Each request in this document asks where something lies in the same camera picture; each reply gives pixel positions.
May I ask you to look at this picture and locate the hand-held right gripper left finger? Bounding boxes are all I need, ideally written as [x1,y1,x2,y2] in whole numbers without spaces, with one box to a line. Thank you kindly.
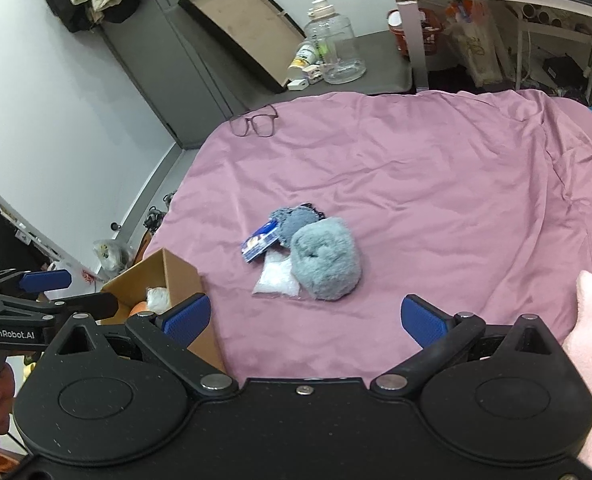
[46,294,239,402]

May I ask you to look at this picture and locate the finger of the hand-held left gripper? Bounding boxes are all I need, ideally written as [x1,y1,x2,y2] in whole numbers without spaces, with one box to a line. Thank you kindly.
[0,268,73,297]
[0,292,120,322]

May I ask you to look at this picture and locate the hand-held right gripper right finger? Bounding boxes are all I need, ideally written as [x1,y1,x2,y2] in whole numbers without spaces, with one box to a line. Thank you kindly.
[370,294,564,402]

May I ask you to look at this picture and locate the brown cardboard box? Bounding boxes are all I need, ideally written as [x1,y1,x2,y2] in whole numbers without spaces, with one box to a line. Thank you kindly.
[101,247,227,373]

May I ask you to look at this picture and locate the white cotton pad packet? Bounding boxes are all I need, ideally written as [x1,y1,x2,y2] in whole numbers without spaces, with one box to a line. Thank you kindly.
[252,250,302,297]

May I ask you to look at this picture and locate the blue tissue packet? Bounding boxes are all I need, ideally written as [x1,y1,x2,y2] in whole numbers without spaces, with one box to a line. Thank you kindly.
[241,220,281,263]

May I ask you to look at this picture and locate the white plush toy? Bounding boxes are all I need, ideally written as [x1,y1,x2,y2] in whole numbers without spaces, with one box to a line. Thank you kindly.
[145,286,173,311]

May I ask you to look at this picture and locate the grey plastic bag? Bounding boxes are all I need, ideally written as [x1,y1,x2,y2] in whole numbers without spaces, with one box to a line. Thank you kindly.
[93,239,129,278]

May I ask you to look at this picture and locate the orange floor mat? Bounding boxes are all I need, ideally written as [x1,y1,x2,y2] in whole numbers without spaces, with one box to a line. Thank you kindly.
[131,232,152,268]

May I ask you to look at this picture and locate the grey sneaker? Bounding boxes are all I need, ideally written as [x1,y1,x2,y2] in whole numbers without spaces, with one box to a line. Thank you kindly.
[143,192,177,233]

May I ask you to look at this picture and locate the pink bed sheet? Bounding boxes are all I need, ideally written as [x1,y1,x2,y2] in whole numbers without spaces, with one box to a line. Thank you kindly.
[126,89,592,386]

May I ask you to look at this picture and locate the dark-framed eyeglasses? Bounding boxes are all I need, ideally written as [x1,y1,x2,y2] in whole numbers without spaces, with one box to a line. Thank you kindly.
[228,104,279,138]

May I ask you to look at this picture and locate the grey door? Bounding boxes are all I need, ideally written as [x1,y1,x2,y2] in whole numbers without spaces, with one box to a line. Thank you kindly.
[96,0,257,151]

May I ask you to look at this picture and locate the beige shopping bag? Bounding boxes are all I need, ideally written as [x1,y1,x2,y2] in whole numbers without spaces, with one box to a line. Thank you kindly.
[448,0,504,88]

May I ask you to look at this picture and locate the yellow-lidded white jar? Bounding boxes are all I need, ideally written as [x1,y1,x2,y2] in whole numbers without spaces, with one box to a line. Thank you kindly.
[288,40,322,73]

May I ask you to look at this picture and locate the black box under desk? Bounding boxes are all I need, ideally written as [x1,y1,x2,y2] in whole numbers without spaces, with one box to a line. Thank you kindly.
[543,55,584,88]

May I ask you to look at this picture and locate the clear plastic water jug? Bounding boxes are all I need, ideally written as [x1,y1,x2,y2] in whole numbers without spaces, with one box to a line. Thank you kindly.
[303,0,367,85]

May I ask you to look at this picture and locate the red plastic basket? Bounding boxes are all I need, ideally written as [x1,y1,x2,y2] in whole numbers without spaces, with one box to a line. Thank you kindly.
[387,9,444,57]

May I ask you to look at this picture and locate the white-legged desk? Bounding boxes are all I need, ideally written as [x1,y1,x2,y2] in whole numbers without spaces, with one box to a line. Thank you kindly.
[388,0,592,93]

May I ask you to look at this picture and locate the black shallow box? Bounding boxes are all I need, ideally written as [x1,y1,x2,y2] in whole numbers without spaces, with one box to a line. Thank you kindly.
[177,0,307,95]

